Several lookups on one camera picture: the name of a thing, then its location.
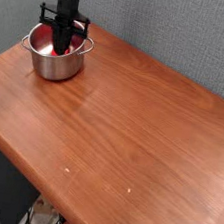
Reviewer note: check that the red block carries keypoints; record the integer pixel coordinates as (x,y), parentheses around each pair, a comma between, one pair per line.
(54,53)

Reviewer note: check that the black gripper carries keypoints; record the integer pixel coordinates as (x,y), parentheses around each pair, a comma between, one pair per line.
(50,16)

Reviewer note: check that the stainless steel pot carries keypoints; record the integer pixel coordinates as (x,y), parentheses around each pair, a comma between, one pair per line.
(48,65)

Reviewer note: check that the white table leg frame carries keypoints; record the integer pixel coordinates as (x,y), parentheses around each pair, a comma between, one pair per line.
(42,212)

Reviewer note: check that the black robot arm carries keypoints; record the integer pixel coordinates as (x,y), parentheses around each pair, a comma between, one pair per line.
(68,8)

